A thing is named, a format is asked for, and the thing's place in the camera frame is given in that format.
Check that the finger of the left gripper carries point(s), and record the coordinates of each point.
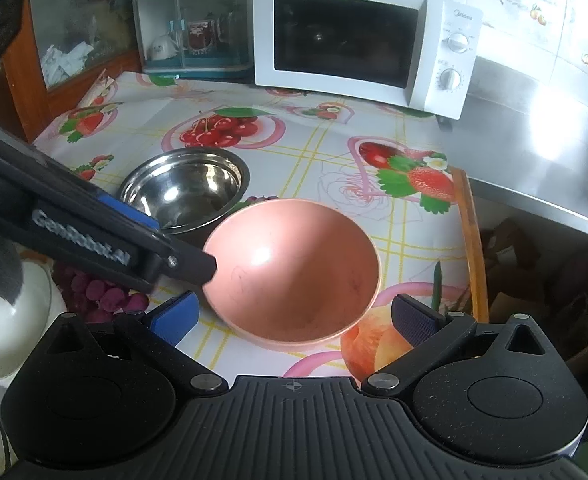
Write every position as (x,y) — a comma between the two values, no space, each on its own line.
(103,241)
(129,212)

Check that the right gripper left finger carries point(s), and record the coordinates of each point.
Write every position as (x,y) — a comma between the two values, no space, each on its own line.
(152,338)

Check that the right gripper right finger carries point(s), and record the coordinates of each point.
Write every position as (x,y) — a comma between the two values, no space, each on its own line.
(434,339)

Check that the cream plastic bowl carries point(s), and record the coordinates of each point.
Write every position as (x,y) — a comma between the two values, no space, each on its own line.
(24,322)

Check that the pink plastic bowl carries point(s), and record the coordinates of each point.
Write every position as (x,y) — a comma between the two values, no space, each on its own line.
(291,274)

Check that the stainless steel bowl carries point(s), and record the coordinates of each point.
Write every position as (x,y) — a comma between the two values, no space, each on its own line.
(189,191)

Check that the fruit print tablecloth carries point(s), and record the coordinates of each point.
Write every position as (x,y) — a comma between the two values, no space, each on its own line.
(79,409)

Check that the brown wooden cabinet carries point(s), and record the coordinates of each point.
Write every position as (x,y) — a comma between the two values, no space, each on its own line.
(62,48)

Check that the clear cup storage cabinet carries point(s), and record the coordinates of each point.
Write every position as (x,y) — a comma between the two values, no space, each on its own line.
(196,39)

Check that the stainless steel counter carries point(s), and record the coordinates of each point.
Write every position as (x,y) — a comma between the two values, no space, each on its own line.
(523,143)

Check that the white microwave oven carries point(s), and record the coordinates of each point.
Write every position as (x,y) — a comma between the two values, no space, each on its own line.
(418,54)

